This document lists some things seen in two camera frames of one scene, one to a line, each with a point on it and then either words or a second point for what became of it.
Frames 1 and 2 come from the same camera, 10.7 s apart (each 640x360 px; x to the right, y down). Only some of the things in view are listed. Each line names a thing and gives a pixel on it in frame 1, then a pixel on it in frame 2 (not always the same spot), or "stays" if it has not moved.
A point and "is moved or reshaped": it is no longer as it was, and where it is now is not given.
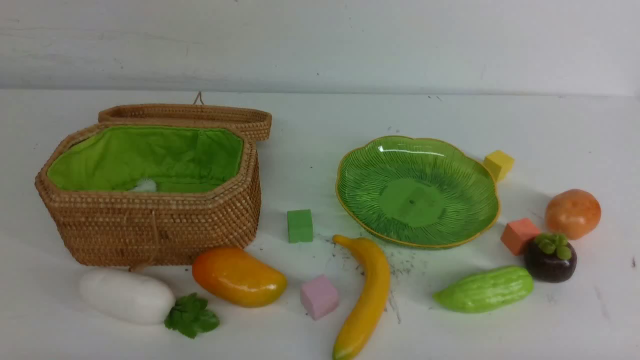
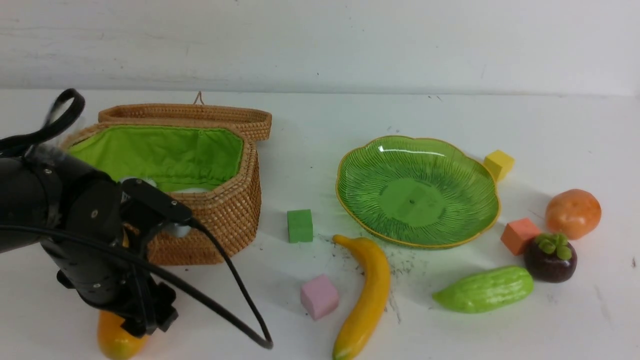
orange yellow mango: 236,278 to 115,341
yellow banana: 368,311 stays
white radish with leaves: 127,296 is moved or reshaped
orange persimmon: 575,213 stays
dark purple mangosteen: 550,257 stays
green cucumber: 485,290 stays
